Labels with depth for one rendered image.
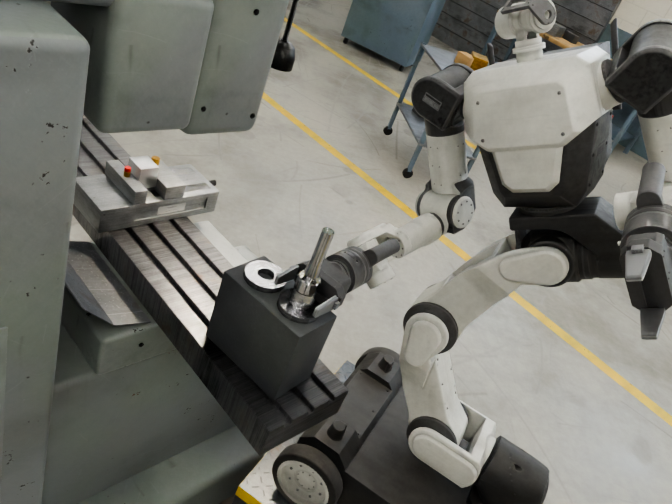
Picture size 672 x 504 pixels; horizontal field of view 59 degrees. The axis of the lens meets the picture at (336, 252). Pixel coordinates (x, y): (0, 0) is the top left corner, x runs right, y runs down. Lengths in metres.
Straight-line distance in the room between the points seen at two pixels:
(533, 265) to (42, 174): 0.97
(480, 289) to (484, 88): 0.47
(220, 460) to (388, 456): 0.58
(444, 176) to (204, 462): 1.19
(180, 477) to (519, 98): 1.46
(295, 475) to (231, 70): 1.08
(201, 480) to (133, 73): 1.32
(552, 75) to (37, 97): 0.88
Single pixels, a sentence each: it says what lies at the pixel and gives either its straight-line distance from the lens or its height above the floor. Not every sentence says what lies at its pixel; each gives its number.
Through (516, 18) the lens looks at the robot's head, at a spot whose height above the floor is 1.72.
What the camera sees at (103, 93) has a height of 1.42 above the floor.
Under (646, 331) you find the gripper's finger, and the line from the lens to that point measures 0.97.
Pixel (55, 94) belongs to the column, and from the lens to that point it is 0.94.
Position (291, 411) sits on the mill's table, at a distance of 1.27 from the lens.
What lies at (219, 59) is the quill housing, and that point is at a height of 1.48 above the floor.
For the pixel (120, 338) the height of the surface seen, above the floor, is 0.85.
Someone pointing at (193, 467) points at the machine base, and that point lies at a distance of 2.05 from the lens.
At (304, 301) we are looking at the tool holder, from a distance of 1.17.
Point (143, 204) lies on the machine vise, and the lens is 1.59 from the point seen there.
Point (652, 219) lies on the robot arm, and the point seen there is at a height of 1.59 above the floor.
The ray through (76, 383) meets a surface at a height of 0.73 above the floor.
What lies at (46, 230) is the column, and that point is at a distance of 1.07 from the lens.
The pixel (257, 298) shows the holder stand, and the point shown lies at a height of 1.13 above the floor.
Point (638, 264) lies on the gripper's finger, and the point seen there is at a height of 1.57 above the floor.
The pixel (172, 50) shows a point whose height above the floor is 1.51.
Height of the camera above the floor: 1.88
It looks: 32 degrees down
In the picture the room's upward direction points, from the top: 23 degrees clockwise
